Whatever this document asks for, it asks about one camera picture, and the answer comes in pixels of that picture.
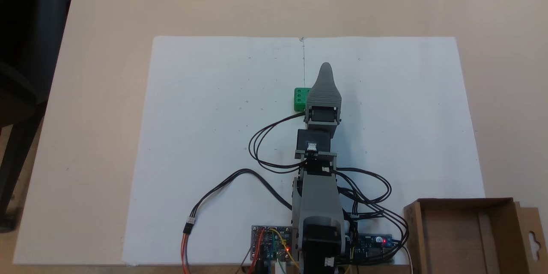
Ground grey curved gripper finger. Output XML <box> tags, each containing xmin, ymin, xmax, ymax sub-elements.
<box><xmin>306</xmin><ymin>63</ymin><xmax>342</xmax><ymax>110</ymax></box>

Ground green dice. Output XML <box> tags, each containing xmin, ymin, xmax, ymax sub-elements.
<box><xmin>294</xmin><ymin>88</ymin><xmax>312</xmax><ymax>112</ymax></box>

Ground white paper sheet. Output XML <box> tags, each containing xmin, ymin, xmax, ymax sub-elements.
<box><xmin>122</xmin><ymin>36</ymin><xmax>485</xmax><ymax>266</ymax></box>

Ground blue circuit board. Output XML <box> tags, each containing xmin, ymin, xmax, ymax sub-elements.
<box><xmin>348</xmin><ymin>233</ymin><xmax>394</xmax><ymax>264</ymax></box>

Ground dark circuit board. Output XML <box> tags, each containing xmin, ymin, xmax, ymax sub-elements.
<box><xmin>251</xmin><ymin>225</ymin><xmax>294</xmax><ymax>262</ymax></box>

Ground brown cardboard box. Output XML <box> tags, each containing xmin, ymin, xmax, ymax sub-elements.
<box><xmin>403</xmin><ymin>198</ymin><xmax>548</xmax><ymax>274</ymax></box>

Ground dark chair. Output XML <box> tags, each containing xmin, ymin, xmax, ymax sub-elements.
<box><xmin>0</xmin><ymin>0</ymin><xmax>80</xmax><ymax>234</ymax></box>

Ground black servo cable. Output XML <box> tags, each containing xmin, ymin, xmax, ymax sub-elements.
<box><xmin>249</xmin><ymin>112</ymin><xmax>309</xmax><ymax>175</ymax></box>
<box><xmin>334</xmin><ymin>167</ymin><xmax>392</xmax><ymax>205</ymax></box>
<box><xmin>338</xmin><ymin>186</ymin><xmax>410</xmax><ymax>264</ymax></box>

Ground black and orange cable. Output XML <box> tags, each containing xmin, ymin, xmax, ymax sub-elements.
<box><xmin>181</xmin><ymin>169</ymin><xmax>294</xmax><ymax>274</ymax></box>

